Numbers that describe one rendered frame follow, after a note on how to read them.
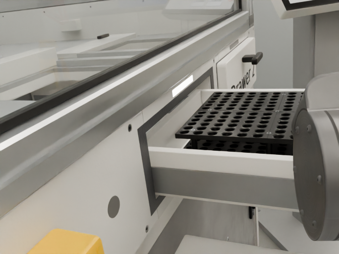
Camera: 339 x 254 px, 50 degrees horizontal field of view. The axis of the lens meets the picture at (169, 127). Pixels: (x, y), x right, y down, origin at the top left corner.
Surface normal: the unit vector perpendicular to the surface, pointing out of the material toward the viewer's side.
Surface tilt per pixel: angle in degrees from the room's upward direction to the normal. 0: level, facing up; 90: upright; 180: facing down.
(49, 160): 90
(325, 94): 45
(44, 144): 90
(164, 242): 90
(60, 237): 0
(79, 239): 0
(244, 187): 90
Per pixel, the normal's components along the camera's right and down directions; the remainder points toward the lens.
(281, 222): -0.20, -0.90
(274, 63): -0.38, 0.37
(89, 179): 0.92, 0.04
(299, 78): -0.94, 0.22
